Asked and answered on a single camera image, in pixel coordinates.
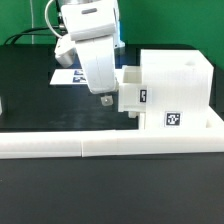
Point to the white L-shaped fence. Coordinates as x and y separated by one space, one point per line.
113 142

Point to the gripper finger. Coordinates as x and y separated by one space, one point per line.
107 100

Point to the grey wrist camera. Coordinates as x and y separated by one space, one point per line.
65 52

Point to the white front drawer box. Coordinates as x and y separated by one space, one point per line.
133 114

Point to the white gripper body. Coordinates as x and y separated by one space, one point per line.
97 60

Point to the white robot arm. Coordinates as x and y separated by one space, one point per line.
92 34

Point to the white drawer cabinet housing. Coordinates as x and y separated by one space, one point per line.
178 88

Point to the white marker sheet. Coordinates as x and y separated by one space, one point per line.
68 77

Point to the white drawer box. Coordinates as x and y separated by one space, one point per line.
133 114
132 93

